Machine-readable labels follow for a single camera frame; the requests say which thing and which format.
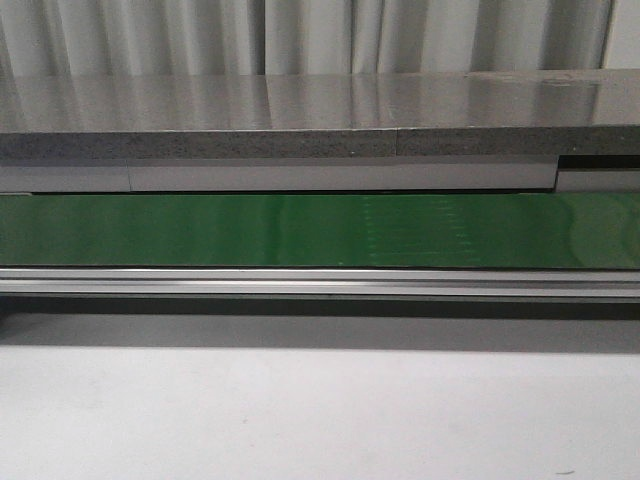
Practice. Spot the grey stone slab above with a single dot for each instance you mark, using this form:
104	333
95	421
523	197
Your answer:
570	112

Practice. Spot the aluminium conveyor rear rail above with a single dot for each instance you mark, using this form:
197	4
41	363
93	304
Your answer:
574	173

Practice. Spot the white curtain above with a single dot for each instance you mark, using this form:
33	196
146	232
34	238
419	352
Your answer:
133	38

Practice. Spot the aluminium conveyor rail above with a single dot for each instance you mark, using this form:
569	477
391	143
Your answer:
607	285
574	173

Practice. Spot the green conveyor belt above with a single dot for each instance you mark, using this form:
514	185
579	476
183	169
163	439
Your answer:
417	230

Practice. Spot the aluminium conveyor front rail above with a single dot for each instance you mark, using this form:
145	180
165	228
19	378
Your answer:
607	285

